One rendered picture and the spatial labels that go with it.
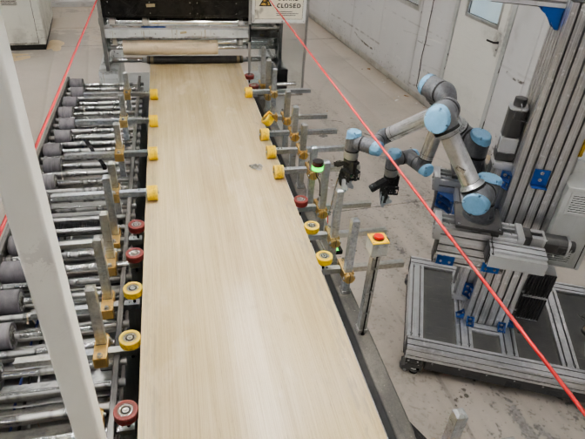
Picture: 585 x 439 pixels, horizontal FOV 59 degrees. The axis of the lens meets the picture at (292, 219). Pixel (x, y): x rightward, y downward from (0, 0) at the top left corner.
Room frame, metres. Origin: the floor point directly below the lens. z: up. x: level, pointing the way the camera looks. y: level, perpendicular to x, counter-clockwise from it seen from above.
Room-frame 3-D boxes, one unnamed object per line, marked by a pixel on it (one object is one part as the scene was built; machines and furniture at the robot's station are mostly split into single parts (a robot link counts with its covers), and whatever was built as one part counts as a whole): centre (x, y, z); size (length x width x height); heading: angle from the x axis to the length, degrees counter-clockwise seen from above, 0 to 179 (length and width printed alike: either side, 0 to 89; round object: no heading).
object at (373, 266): (1.66, -0.35, 0.93); 0.05 x 0.04 x 0.45; 14
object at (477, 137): (2.65, -1.00, 1.21); 0.13 x 0.12 x 0.14; 29
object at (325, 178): (2.40, -0.16, 0.92); 0.03 x 0.03 x 0.48; 14
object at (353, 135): (2.38, -0.28, 1.29); 0.09 x 0.08 x 0.11; 59
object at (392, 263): (1.97, -0.35, 0.81); 0.43 x 0.03 x 0.04; 104
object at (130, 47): (4.54, 0.96, 1.05); 1.43 x 0.12 x 0.12; 104
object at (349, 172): (2.37, -0.28, 1.13); 0.09 x 0.08 x 0.12; 34
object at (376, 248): (1.66, -0.34, 1.18); 0.07 x 0.07 x 0.08; 14
